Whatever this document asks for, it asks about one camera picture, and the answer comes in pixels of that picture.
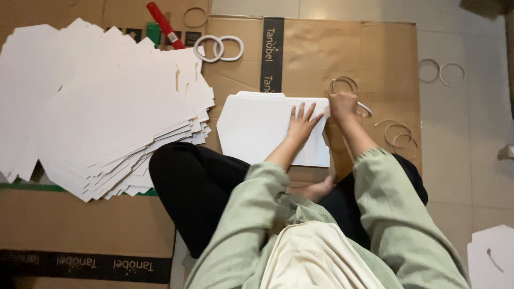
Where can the stack of white cardboard sheets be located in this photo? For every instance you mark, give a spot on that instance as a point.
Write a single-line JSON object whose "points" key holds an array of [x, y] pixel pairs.
{"points": [[100, 108]]}

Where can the flattened brown carton black stripe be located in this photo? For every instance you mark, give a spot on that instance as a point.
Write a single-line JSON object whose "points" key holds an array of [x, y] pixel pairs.
{"points": [[321, 52]]}

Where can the person's right fingers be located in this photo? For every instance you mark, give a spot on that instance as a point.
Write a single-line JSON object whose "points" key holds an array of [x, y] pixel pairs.
{"points": [[342, 97]]}

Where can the white cardboard sheet with slit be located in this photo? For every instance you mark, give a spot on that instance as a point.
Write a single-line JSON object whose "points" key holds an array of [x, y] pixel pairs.
{"points": [[492, 257]]}

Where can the white tape roll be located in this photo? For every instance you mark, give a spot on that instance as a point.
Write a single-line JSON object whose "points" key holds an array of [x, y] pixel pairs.
{"points": [[365, 109]]}

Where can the small white object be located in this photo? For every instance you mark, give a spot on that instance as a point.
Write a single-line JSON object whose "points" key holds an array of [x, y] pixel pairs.
{"points": [[507, 152]]}

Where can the white box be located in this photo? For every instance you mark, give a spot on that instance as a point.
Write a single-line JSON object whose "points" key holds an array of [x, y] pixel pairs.
{"points": [[257, 128]]}

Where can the thin grey empty tape core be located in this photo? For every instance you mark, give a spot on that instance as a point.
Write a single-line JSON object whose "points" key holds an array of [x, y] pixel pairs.
{"points": [[420, 76], [441, 79]]}

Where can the green plastic piece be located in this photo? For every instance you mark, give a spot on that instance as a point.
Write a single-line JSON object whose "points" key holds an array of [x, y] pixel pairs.
{"points": [[153, 33]]}

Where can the person's right hand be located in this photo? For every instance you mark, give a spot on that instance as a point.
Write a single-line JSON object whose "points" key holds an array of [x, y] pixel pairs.
{"points": [[343, 107]]}

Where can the person's left hand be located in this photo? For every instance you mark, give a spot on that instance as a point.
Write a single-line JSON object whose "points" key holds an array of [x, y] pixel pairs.
{"points": [[302, 127]]}

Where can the person's cream scarf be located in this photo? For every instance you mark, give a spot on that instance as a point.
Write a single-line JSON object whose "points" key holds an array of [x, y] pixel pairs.
{"points": [[313, 261]]}

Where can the flattened brown carton black squares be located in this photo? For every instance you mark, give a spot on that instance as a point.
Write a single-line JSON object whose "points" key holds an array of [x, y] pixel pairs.
{"points": [[48, 12]]}

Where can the person's black trousers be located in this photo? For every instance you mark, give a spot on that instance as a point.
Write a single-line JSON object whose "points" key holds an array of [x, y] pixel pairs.
{"points": [[192, 188]]}

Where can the person's bare foot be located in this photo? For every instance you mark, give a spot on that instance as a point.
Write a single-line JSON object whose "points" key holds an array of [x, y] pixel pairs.
{"points": [[317, 189]]}

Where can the person's green tunic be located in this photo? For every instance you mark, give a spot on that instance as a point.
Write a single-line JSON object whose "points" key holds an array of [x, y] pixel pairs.
{"points": [[401, 224]]}

